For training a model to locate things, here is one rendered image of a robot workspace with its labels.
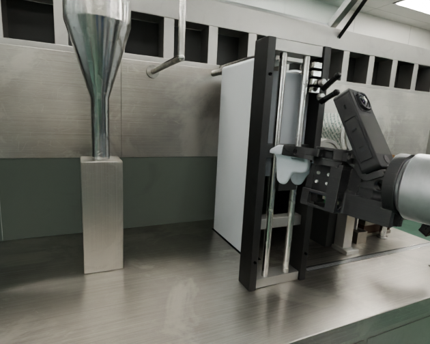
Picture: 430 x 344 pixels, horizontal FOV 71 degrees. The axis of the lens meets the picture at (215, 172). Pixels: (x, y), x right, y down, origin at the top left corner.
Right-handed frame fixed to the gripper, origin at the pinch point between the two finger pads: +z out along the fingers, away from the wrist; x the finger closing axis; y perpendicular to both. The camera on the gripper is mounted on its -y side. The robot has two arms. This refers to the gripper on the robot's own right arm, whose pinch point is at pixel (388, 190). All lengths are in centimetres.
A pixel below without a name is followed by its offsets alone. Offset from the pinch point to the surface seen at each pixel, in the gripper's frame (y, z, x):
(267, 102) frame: 23, -6, 48
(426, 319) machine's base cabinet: -28.2, -18.8, 5.9
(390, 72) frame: 42, 42, -49
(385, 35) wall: 142, 275, -337
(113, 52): 33, 14, 75
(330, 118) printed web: 20.5, 15.3, 10.7
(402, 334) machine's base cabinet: -29.8, -18.9, 14.6
